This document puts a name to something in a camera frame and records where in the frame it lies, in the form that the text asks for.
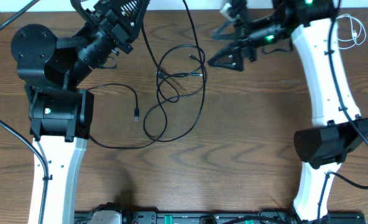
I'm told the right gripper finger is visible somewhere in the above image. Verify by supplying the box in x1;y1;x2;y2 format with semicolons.
211;20;244;41
208;43;244;71

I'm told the white USB cable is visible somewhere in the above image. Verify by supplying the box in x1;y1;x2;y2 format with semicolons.
336;13;367;50

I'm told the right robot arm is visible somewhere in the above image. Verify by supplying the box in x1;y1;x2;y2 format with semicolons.
208;0;368;223

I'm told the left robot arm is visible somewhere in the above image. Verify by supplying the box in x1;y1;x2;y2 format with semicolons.
11;0;149;223

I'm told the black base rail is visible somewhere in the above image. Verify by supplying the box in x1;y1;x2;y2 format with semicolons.
74;210;366;224

